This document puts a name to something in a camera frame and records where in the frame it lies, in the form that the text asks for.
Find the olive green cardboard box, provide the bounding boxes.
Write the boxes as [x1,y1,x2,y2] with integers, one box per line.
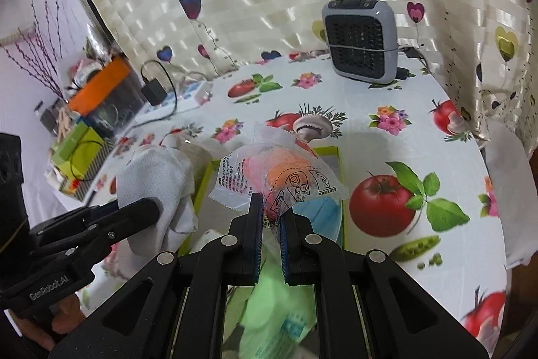
[52,122,91,158]

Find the lime green cardboard box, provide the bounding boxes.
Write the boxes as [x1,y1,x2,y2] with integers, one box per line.
[50,128,106,179]

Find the pale wooden pieces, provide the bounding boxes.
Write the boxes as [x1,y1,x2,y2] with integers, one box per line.
[56,107,74,137]

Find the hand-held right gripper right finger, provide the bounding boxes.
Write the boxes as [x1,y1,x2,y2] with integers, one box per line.
[277,212,490,359]

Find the small grey heater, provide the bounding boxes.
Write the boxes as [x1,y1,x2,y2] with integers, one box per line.
[321,0,398,84]

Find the pale grey sock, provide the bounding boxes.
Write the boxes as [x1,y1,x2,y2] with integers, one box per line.
[115,144,199,254]

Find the black charger adaptor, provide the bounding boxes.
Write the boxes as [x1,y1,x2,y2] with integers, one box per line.
[141,78,165,106]

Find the blue cloth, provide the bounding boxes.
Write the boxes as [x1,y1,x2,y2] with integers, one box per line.
[296,197,343,246]

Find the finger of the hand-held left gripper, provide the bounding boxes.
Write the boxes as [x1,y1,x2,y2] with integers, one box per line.
[29,203,127,238]
[31,198,164,264]

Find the person's left hand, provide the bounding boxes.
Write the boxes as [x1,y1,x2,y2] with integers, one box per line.
[8,292,87,351]

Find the clear bin with orange lid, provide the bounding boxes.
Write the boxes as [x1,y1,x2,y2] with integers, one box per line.
[67,57,146,133]

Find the bright green cloth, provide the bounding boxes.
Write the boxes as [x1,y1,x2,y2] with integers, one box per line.
[241,258,316,345]

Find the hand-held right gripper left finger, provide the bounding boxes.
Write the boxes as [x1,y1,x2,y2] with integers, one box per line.
[48,193,265,359]

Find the grey zigzag patterned box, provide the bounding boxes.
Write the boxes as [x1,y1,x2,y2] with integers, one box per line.
[59,140,114,202]

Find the black charger cable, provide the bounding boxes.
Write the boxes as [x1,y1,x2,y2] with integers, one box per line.
[141,60,177,120]

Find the fruit print tablecloth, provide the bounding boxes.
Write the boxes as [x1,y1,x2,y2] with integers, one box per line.
[80,48,509,347]

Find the purple branch decoration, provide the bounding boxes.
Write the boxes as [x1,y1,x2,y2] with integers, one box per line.
[4,0,80,99]

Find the clear packet with orange mask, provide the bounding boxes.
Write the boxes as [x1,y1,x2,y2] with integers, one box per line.
[209,122,350,223]

